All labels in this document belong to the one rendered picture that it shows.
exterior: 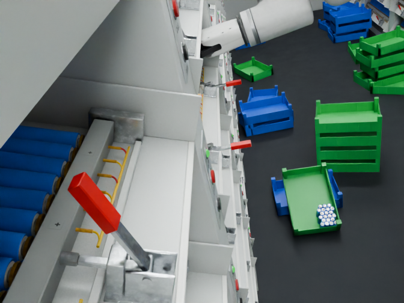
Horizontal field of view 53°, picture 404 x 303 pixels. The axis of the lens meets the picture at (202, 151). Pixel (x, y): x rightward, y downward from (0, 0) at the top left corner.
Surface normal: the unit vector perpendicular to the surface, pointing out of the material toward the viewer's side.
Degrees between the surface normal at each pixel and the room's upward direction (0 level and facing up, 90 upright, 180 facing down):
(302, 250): 0
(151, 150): 19
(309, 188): 26
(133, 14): 90
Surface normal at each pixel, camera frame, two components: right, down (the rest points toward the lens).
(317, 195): -0.18, -0.51
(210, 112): 0.14, -0.83
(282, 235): -0.19, -0.83
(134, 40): -0.02, 0.54
